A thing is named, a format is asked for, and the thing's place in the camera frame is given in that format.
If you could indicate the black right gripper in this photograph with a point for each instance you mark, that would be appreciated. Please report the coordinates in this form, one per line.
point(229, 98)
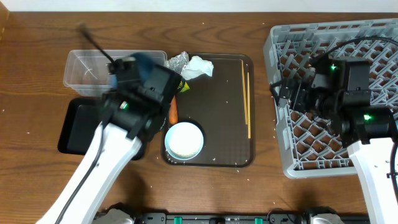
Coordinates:
point(301, 88)

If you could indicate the dark blue plate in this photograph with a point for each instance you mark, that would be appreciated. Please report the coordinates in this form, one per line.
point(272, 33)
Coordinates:
point(145, 66)

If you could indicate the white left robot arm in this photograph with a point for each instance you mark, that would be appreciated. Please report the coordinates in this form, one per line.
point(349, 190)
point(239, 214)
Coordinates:
point(133, 112)

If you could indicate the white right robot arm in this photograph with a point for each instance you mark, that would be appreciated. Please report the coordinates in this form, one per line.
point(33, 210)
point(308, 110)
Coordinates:
point(340, 93)

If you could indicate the grey dishwasher rack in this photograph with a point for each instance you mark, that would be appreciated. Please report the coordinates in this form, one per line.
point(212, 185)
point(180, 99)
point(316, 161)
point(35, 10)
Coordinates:
point(306, 148)

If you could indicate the wooden chopstick right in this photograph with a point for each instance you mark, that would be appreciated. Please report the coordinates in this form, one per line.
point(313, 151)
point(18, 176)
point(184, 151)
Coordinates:
point(249, 106)

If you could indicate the brown serving tray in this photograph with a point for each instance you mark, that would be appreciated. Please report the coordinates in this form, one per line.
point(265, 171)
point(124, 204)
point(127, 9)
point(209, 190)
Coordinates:
point(215, 105)

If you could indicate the crumpled white tissue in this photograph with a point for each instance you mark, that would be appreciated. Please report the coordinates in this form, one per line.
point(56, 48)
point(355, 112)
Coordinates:
point(196, 67)

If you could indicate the yellow snack wrapper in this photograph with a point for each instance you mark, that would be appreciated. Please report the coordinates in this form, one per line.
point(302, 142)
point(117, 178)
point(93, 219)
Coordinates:
point(183, 86)

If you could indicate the crumpled aluminium foil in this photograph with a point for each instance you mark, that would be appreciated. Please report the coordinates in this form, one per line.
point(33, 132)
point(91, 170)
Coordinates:
point(178, 62)

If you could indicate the light blue rice bowl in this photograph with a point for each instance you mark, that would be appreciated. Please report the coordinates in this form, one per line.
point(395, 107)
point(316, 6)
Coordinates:
point(184, 141)

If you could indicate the orange carrot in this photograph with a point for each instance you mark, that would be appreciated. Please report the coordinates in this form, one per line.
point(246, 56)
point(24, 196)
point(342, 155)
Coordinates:
point(173, 112)

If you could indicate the clear plastic bin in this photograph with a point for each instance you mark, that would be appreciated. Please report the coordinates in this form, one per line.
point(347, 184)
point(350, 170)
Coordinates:
point(86, 71)

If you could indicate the black tray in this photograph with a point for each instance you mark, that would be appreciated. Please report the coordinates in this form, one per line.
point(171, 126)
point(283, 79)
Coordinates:
point(82, 119)

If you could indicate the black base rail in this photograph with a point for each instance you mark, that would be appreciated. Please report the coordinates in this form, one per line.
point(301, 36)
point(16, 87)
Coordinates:
point(119, 213)

